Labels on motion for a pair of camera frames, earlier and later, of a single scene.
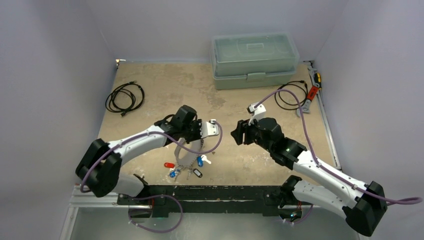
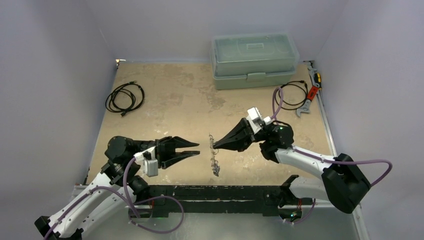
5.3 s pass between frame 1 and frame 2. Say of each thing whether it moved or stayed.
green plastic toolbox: stayed
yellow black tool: stayed
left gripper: moved
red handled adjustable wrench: stayed
